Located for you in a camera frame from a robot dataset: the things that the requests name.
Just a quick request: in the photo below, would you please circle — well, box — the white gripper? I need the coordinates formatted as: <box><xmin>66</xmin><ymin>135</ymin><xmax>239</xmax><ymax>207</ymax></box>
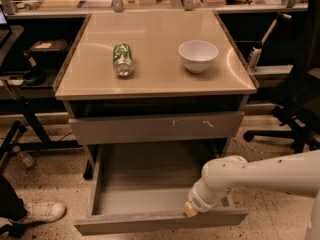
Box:
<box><xmin>183</xmin><ymin>179</ymin><xmax>225</xmax><ymax>217</ymax></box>

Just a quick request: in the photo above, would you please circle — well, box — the grey drawer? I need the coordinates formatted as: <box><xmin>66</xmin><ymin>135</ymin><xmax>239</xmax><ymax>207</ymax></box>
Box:
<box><xmin>74</xmin><ymin>141</ymin><xmax>248</xmax><ymax>235</ymax></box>
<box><xmin>69</xmin><ymin>111</ymin><xmax>244</xmax><ymax>145</ymax></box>

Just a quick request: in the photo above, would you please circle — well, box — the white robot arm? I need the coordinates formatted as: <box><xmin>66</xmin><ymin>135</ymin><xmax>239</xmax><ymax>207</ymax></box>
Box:
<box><xmin>183</xmin><ymin>150</ymin><xmax>320</xmax><ymax>240</ymax></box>

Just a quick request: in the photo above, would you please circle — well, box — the grey top drawer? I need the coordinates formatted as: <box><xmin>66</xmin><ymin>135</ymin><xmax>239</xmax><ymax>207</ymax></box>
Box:
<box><xmin>69</xmin><ymin>111</ymin><xmax>244</xmax><ymax>145</ymax></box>

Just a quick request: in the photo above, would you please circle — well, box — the grey drawer cabinet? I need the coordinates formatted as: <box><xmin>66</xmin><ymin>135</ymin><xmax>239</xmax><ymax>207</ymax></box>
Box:
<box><xmin>54</xmin><ymin>10</ymin><xmax>257</xmax><ymax>178</ymax></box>

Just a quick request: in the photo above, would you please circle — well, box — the black office chair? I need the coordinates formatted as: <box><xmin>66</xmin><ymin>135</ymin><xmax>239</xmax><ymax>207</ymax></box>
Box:
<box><xmin>243</xmin><ymin>0</ymin><xmax>320</xmax><ymax>153</ymax></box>

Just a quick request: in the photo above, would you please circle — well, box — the white bowl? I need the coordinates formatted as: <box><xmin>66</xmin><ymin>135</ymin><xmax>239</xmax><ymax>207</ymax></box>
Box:
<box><xmin>178</xmin><ymin>40</ymin><xmax>219</xmax><ymax>73</ymax></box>

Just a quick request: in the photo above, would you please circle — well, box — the white sneaker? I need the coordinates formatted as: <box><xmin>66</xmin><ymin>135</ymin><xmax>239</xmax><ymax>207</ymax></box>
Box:
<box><xmin>9</xmin><ymin>202</ymin><xmax>67</xmax><ymax>225</ymax></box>

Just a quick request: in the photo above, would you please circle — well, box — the green soda can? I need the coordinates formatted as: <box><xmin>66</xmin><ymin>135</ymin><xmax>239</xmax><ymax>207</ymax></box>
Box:
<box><xmin>113</xmin><ymin>43</ymin><xmax>134</xmax><ymax>77</ymax></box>

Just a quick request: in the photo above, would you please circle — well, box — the white black handheld tool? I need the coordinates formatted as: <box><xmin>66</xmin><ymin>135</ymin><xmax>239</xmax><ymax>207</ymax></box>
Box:
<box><xmin>247</xmin><ymin>12</ymin><xmax>292</xmax><ymax>71</ymax></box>

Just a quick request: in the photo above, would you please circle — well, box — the plastic water bottle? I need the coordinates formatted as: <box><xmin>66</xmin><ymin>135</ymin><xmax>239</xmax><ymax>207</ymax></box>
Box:
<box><xmin>13</xmin><ymin>146</ymin><xmax>35</xmax><ymax>169</ymax></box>

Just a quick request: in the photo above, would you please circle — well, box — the dark trouser leg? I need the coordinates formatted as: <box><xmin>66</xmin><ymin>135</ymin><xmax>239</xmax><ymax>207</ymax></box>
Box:
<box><xmin>0</xmin><ymin>175</ymin><xmax>27</xmax><ymax>221</ymax></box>

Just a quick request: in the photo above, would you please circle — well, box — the black box with label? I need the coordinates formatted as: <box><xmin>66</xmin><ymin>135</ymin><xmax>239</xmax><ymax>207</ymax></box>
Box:
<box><xmin>25</xmin><ymin>39</ymin><xmax>70</xmax><ymax>62</ymax></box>

